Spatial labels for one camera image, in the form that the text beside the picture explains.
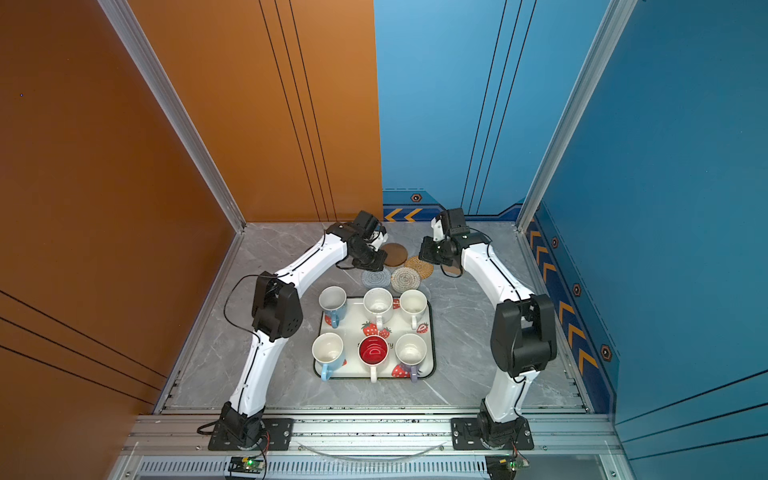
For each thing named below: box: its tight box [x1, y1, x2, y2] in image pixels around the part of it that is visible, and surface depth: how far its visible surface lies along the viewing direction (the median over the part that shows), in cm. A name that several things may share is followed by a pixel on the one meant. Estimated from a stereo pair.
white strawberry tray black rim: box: [313, 296, 437, 383], surface depth 86 cm
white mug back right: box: [399, 289, 428, 330], surface depth 89 cm
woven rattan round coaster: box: [404, 256, 434, 279], surface depth 108 cm
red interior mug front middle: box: [358, 334, 389, 383], surface depth 83 cm
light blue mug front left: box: [312, 332, 344, 382], surface depth 81 cm
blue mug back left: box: [318, 285, 348, 329], surface depth 89 cm
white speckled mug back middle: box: [362, 287, 394, 331], surface depth 91 cm
